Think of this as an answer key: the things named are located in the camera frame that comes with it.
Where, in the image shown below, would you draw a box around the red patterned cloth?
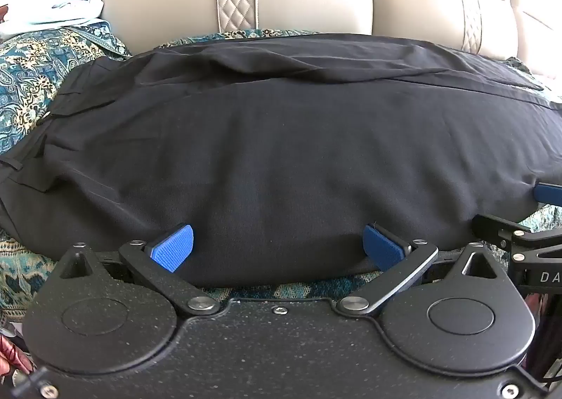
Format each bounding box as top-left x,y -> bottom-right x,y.
0,332 -> 35,377

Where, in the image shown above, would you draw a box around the light blue cloth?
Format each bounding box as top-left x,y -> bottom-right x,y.
0,0 -> 106,42

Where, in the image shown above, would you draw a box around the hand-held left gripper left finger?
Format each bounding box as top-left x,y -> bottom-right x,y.
58,223 -> 221,318

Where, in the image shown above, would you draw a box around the teal paisley blanket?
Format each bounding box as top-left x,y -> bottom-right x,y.
0,22 -> 562,329

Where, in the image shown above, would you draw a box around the black pants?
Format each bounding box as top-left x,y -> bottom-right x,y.
0,32 -> 562,288

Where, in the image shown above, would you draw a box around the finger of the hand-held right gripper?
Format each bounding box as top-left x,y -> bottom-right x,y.
472,214 -> 534,251
532,182 -> 562,207

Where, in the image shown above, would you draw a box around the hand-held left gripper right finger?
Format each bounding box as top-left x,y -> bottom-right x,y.
336,223 -> 507,318

